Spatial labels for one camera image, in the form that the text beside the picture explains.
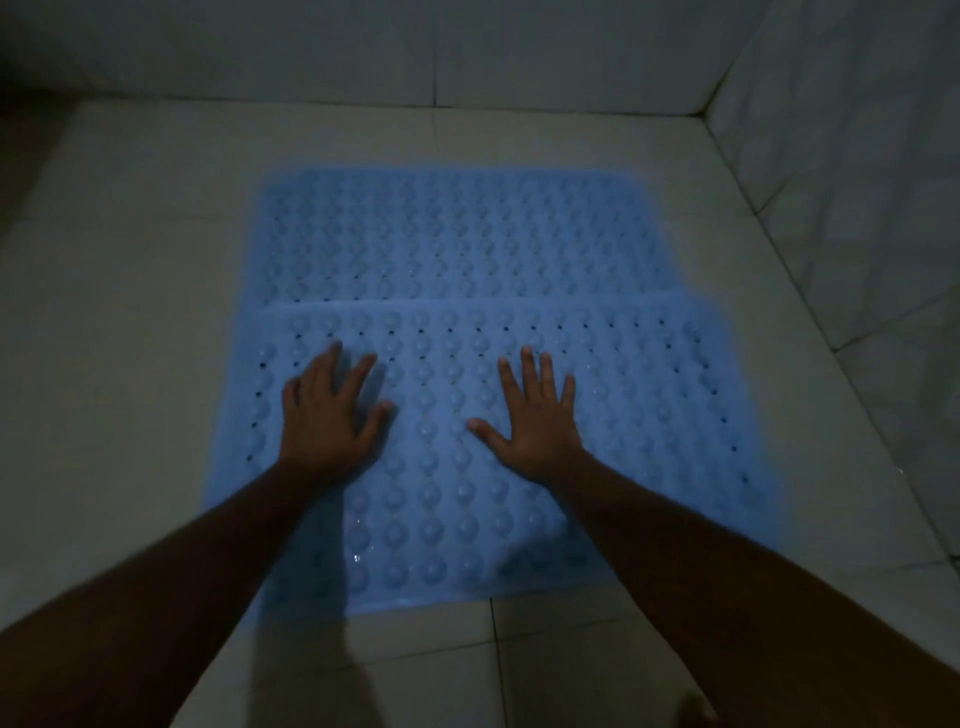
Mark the person's left hand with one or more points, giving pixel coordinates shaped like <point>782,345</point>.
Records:
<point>326,435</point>

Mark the person's left forearm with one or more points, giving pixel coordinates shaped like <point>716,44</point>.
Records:
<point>150,615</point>

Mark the blue bath mat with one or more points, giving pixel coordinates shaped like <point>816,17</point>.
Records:
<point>450,232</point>
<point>450,487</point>

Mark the person's right forearm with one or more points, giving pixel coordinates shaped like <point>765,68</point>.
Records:
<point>750,622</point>

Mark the person's right hand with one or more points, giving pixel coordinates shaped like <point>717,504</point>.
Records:
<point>540,435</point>

